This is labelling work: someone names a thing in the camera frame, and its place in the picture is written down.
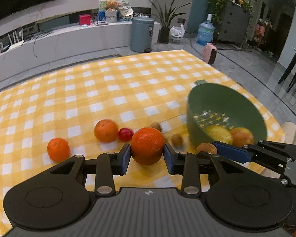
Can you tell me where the yellow checkered tablecloth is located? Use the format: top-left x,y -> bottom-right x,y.
0,50 -> 285,236

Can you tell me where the teddy bear toy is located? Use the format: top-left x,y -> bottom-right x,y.
104,0 -> 118,11

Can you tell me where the blue water jug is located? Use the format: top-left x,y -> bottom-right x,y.
196,13 -> 215,45

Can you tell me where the pink small heater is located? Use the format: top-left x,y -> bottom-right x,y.
202,43 -> 217,65

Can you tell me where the reddish apple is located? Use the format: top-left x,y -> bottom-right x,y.
230,127 -> 255,147

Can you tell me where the green colander bowl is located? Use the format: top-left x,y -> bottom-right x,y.
186,80 -> 267,147

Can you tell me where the tall potted plant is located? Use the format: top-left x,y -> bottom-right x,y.
148,0 -> 191,43

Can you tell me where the white tv console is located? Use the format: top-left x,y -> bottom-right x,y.
0,20 -> 161,87

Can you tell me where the grey-blue trash bin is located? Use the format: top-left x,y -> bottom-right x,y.
130,16 -> 155,53

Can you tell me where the red box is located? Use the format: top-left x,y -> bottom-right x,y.
79,14 -> 92,27

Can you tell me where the dark grey drawer cabinet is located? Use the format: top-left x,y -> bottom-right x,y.
217,1 -> 251,45

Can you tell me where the large back orange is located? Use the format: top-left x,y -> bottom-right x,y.
94,119 -> 119,143

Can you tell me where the white plastic bag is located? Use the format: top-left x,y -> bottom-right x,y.
169,24 -> 185,43

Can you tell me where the red tomato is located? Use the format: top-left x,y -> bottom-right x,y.
118,127 -> 134,142

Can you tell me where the leafy plant on cabinet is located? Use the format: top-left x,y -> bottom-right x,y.
207,0 -> 252,25

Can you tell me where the yellow pear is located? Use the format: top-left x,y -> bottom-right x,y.
205,125 -> 233,144

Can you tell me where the white wifi router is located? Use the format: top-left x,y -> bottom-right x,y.
8,29 -> 24,50

